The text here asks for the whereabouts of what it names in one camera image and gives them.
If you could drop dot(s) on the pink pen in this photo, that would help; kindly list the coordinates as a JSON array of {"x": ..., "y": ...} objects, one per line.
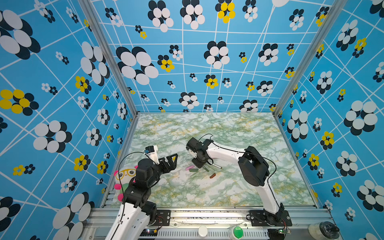
[{"x": 190, "y": 167}]

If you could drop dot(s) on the right aluminium corner post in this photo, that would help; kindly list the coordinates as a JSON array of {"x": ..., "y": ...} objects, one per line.
[{"x": 323, "y": 31}]

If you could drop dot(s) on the plush toy pink green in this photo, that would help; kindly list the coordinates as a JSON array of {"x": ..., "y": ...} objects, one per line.
[{"x": 122, "y": 180}]

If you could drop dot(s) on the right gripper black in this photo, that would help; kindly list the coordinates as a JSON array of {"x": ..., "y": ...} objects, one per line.
[{"x": 198, "y": 165}]

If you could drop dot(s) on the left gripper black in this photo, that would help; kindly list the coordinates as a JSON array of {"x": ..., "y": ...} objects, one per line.
[{"x": 172, "y": 165}]

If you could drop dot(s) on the white push button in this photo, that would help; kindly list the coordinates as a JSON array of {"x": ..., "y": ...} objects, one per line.
[{"x": 202, "y": 232}]

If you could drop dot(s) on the left aluminium corner post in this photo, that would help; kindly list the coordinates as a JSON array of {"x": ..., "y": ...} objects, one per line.
[{"x": 89, "y": 12}]

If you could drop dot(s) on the aluminium corner post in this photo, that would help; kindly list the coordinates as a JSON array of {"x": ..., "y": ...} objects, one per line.
[
  {"x": 323, "y": 31},
  {"x": 89, "y": 12}
]

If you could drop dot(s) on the tape roll spool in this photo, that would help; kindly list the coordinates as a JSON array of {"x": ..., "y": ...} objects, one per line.
[{"x": 324, "y": 231}]

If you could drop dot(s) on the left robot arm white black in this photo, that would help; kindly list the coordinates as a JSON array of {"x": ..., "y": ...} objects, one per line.
[{"x": 136, "y": 212}]

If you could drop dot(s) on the green push button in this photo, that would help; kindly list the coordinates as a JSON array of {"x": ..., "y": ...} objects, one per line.
[{"x": 236, "y": 233}]

